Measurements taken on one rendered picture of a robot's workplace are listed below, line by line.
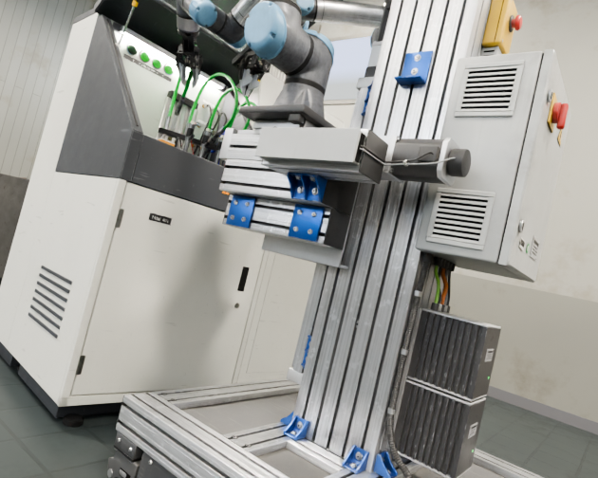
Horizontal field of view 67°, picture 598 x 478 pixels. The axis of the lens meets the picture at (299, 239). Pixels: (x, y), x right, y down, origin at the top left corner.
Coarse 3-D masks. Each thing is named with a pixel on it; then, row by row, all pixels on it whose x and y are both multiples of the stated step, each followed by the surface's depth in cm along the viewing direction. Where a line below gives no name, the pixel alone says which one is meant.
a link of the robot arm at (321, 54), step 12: (312, 36) 118; (324, 36) 118; (312, 48) 115; (324, 48) 118; (312, 60) 116; (324, 60) 118; (300, 72) 117; (312, 72) 117; (324, 72) 119; (324, 84) 120
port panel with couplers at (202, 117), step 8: (208, 96) 220; (200, 104) 218; (200, 112) 218; (208, 112) 221; (216, 112) 225; (200, 120) 219; (200, 128) 219; (216, 128) 226; (200, 136) 220; (192, 144) 217; (192, 152) 218
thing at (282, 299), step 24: (240, 96) 226; (264, 96) 219; (336, 120) 264; (288, 264) 199; (312, 264) 212; (264, 288) 191; (288, 288) 202; (264, 312) 193; (288, 312) 204; (264, 336) 195; (288, 336) 206; (264, 360) 197; (288, 360) 209
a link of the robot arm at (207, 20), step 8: (184, 0) 140; (192, 0) 136; (200, 0) 135; (208, 0) 137; (184, 8) 141; (192, 8) 136; (200, 8) 134; (208, 8) 135; (216, 8) 141; (192, 16) 138; (200, 16) 136; (208, 16) 137; (216, 16) 138; (224, 16) 143; (200, 24) 138; (208, 24) 139; (216, 24) 142
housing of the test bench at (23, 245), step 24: (72, 48) 195; (72, 72) 189; (72, 96) 183; (48, 120) 196; (48, 144) 190; (48, 168) 184; (48, 192) 179; (24, 216) 193; (24, 240) 186; (24, 264) 181; (0, 288) 194; (0, 312) 188; (0, 336) 182
